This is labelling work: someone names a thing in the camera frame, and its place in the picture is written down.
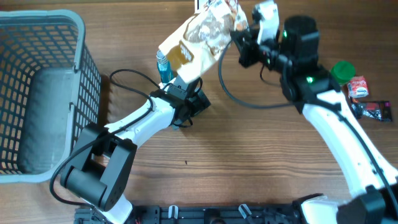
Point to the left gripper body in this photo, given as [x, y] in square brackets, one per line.
[195, 105]

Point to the grey plastic shopping basket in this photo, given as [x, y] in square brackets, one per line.
[50, 90]

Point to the green lid jar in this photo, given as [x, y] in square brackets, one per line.
[343, 72]

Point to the white barcode scanner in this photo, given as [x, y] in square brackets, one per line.
[199, 4]

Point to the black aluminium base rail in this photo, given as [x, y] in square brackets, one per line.
[277, 213]

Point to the red tissue pack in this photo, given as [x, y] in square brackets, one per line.
[358, 87]

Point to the black red packaged item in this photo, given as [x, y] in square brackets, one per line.
[379, 110]

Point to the blue mouthwash bottle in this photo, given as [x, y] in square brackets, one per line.
[164, 68]

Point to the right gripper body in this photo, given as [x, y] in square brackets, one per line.
[255, 53]

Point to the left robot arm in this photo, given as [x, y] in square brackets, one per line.
[98, 169]

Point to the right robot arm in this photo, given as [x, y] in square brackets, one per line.
[372, 181]

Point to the beige plastic pouch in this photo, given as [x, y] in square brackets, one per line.
[199, 42]

